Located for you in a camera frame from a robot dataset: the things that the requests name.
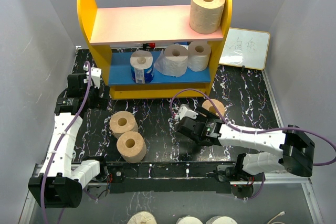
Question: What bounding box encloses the white cable bottom right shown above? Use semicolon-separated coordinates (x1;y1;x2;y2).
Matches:
268;210;286;224

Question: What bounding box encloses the brown paper roll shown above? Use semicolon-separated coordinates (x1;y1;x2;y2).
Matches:
189;0;226;34
117;131;146;163
202;99;225;116
109;111;138;139

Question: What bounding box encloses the small whiteboard with yellow frame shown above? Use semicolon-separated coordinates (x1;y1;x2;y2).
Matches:
219;28;270;70

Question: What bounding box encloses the red and black marker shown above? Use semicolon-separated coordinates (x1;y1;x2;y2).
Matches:
142;43;155;50

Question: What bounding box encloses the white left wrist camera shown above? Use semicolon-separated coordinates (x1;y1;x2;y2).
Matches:
83;64;102;89

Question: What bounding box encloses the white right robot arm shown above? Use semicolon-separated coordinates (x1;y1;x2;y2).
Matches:
176;104;315;180

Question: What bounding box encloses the yellow shelf with coloured boards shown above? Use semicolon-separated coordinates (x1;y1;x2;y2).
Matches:
76;0;233;100

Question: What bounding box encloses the blue whiteboard eraser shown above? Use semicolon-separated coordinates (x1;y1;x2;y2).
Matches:
174;42;188;46

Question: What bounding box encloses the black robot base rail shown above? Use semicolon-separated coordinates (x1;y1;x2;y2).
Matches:
102;161;266;195

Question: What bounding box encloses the white paper roll sheet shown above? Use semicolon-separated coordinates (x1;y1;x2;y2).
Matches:
154;44;188;78

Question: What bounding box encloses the white roll bottom right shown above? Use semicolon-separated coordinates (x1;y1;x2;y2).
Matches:
206;216;237;224

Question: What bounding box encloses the blue paper roll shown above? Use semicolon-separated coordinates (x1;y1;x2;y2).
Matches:
130;50;154;84

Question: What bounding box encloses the white paper roll plain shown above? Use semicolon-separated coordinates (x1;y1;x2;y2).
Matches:
187;41;211;72

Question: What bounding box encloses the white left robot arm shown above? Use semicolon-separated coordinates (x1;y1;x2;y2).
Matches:
28;68;109;208

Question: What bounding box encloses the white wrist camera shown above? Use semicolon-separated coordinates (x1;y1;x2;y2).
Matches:
83;64;102;89
175;104;198;120

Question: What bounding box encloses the white roll bottom middle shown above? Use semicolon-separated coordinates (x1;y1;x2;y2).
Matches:
176;216;202;224

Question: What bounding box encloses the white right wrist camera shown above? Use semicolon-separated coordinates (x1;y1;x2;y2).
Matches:
175;104;198;120

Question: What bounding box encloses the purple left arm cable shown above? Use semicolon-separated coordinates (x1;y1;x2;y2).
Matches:
40;60;108;224

